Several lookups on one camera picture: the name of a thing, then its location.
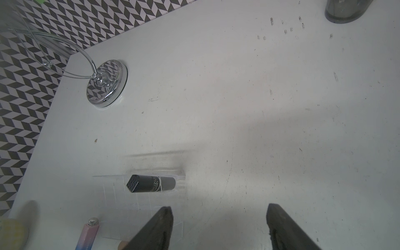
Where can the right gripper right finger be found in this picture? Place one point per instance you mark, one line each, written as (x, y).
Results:
(285, 233)

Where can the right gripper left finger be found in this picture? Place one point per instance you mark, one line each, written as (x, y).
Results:
(156, 234)

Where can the clear acrylic lipstick organizer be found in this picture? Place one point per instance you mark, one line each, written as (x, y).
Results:
(123, 214)

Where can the pink blue gradient lipstick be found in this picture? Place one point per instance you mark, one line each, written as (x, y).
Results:
(88, 234)

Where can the brown lipstick tube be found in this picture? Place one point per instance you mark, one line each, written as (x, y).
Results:
(122, 245)

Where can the yellow patterned plate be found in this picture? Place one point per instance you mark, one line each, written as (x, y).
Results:
(18, 230)

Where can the grey transparent tumbler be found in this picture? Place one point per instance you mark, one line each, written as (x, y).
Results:
(345, 11)

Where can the chrome wire stand green leaves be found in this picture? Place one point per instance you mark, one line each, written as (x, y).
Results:
(106, 83)

